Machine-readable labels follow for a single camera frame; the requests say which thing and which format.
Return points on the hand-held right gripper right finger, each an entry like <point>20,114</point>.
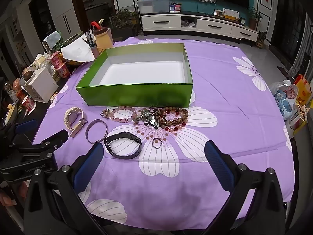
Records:
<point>218,166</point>

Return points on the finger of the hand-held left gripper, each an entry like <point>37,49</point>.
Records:
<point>25,126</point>
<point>57,137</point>

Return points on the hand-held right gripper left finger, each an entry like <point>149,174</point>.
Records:
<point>89,162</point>

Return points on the white wristwatch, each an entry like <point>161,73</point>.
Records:
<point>73,117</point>

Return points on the black smart band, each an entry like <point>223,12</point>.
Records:
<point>127,134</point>

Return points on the green cardboard box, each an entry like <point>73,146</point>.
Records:
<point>137,95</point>

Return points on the person's left hand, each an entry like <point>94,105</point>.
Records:
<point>7,199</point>

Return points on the purple bangle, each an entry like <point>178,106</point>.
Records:
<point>97,120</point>

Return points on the white box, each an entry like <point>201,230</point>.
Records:
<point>41,83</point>

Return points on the purple floral tablecloth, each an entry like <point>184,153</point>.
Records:
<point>220,117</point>

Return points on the brown round fruit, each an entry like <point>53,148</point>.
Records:
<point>28,75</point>

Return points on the pink yogurt cup pack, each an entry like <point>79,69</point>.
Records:
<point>58,62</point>

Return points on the black spotted pendant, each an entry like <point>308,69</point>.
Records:
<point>153,122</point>

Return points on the white paper sheet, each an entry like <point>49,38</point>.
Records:
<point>78,51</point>

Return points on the pen holder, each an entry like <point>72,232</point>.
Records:
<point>94,51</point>

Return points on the plastic bag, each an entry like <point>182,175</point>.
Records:
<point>283,98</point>

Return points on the yellow jar with brown lid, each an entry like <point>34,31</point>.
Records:
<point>104,41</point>

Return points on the yellow carton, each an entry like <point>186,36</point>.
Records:
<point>303,93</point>

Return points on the red plastic item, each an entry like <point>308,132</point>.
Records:
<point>96,25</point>

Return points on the small potted plant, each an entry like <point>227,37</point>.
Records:
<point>260,41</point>

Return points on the bushy potted plant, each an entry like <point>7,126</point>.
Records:
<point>123,17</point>

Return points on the white television cabinet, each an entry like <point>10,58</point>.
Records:
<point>212,25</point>

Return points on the small alarm clock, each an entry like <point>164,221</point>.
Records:
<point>242,21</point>

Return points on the white and yellow desk calendar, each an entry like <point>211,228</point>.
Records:
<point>231,13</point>

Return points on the small white display device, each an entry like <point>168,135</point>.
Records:
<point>218,13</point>

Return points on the tall potted plant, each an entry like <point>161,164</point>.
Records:
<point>254,17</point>

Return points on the clear plastic storage bin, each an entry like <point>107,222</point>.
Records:
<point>152,7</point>

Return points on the white power strip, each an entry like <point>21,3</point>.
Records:
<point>207,0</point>

